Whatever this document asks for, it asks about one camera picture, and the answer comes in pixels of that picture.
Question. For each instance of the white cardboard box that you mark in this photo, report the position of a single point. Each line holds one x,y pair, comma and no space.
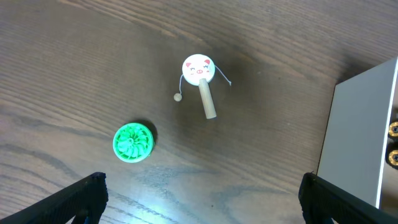
354,147

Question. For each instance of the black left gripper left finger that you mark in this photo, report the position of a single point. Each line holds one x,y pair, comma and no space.
82,202

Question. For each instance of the green round spinner toy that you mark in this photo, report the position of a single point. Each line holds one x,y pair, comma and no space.
133,142

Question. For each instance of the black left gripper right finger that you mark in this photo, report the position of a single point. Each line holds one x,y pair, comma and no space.
323,202

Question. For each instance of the pig face rattle drum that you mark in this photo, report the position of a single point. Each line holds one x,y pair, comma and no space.
198,70

